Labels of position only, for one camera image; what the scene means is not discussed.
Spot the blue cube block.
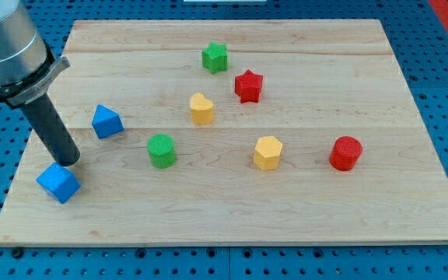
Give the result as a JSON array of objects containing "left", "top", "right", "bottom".
[{"left": 36, "top": 163, "right": 81, "bottom": 204}]

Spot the red cylinder block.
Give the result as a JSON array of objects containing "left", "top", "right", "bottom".
[{"left": 329, "top": 135, "right": 363, "bottom": 171}]

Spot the blue triangle block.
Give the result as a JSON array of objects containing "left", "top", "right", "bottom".
[{"left": 92, "top": 104, "right": 124, "bottom": 138}]

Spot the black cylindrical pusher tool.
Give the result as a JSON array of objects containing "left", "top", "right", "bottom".
[{"left": 20, "top": 94, "right": 80, "bottom": 166}]

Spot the green star block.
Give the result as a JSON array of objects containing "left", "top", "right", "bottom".
[{"left": 201, "top": 42, "right": 228, "bottom": 75}]

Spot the wooden board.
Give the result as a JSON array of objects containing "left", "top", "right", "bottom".
[{"left": 0, "top": 19, "right": 448, "bottom": 247}]

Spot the red star block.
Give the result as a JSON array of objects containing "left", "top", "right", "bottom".
[{"left": 235, "top": 69, "right": 264, "bottom": 103}]

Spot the green cylinder block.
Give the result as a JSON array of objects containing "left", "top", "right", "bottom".
[{"left": 147, "top": 134, "right": 176, "bottom": 169}]

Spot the yellow heart block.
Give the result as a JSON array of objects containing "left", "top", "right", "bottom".
[{"left": 190, "top": 93, "right": 214, "bottom": 124}]

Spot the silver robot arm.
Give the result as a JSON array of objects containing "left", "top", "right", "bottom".
[{"left": 0, "top": 0, "right": 80, "bottom": 166}]

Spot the yellow hexagon block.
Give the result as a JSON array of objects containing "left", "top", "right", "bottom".
[{"left": 254, "top": 135, "right": 283, "bottom": 171}]

